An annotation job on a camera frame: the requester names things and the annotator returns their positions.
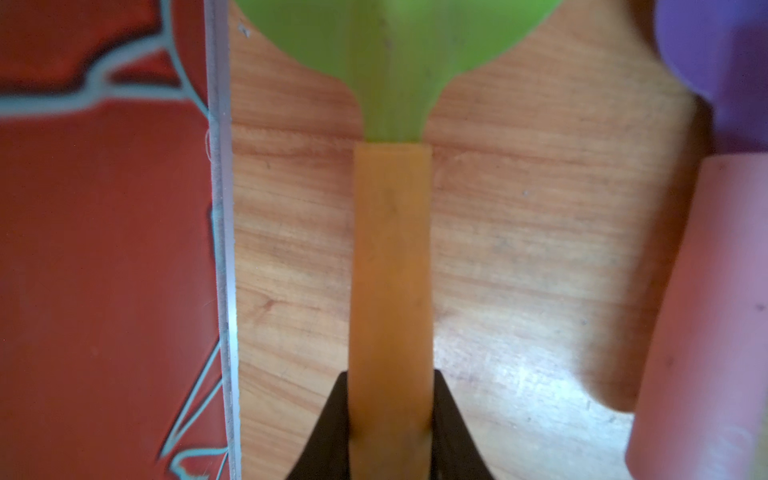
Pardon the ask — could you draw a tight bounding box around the green shovel yellow handle box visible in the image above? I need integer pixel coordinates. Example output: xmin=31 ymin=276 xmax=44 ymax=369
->
xmin=240 ymin=1 xmax=556 ymax=479

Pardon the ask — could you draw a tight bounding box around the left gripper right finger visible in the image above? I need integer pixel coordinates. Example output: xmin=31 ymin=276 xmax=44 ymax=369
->
xmin=430 ymin=370 xmax=494 ymax=480

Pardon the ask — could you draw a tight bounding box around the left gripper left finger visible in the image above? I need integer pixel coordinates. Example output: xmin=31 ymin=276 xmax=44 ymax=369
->
xmin=286 ymin=371 xmax=350 ymax=480

